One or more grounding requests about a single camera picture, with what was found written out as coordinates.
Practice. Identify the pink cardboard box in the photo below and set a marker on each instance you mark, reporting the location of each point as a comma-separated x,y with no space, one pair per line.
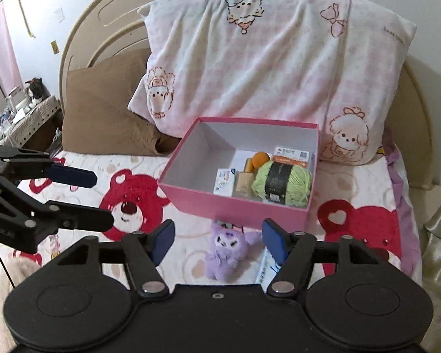
235,209

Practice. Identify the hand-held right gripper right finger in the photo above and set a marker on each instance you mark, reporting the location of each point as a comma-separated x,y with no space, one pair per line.
275,241

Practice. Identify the purple plush toy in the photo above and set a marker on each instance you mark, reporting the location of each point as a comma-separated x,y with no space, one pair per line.
229,250

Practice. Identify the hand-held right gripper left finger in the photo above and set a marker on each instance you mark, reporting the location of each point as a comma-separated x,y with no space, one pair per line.
161,242

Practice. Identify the pink curtain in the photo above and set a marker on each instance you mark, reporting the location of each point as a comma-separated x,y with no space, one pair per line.
2,51

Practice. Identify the beige cosmetic bottle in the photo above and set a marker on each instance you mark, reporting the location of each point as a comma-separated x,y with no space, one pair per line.
243,182

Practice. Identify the green yarn ball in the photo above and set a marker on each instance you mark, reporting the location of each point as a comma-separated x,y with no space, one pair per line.
297,185

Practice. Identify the pink cartoon print pillow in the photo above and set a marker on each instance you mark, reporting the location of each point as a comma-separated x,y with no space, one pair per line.
272,66

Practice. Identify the beige fuzzy cloth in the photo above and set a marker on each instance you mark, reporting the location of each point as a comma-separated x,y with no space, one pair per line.
20,272

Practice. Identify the white and orange packet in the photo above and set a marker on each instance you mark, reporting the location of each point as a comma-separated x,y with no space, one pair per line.
292,156

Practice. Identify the wooden nightstand with lace cloth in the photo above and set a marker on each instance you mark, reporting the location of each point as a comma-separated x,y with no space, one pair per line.
36,121

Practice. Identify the small white box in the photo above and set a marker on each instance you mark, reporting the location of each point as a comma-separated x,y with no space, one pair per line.
225,182

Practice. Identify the white flat packet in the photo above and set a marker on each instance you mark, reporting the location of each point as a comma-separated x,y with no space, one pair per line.
266,272

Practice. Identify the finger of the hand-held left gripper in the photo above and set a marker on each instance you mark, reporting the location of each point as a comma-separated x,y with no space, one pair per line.
88,218
73,176

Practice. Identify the black and white plush toy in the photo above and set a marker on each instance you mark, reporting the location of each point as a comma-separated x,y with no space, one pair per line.
36,90

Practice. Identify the brown pillow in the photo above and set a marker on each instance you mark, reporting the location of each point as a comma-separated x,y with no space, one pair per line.
103,114

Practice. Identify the white wall switch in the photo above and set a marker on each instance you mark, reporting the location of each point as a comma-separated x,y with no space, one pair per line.
58,14

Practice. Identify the purple ruffled cloth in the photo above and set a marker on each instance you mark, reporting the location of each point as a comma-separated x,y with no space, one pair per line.
402,198

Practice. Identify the orange ball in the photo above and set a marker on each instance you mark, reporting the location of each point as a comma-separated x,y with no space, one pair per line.
261,159

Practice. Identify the beige bed headboard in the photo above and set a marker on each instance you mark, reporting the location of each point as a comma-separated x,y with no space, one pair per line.
95,25

